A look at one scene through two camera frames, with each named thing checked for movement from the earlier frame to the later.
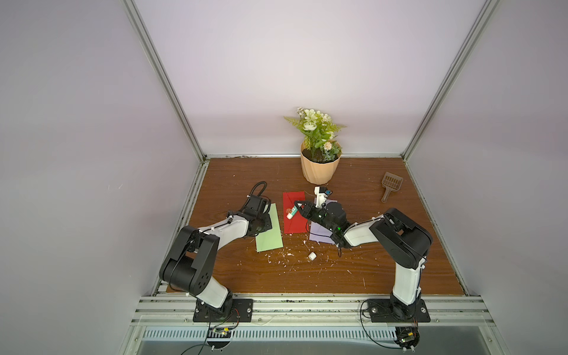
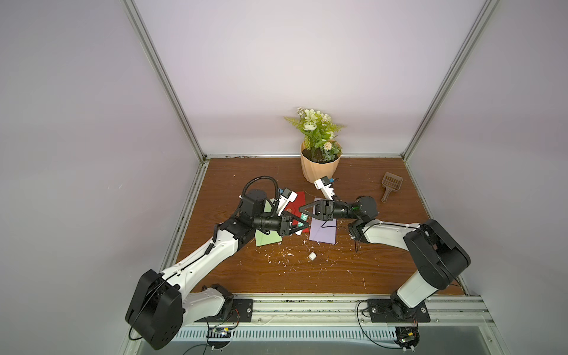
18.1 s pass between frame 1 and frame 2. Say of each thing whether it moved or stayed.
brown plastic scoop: stayed
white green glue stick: moved
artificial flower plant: stayed
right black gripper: moved
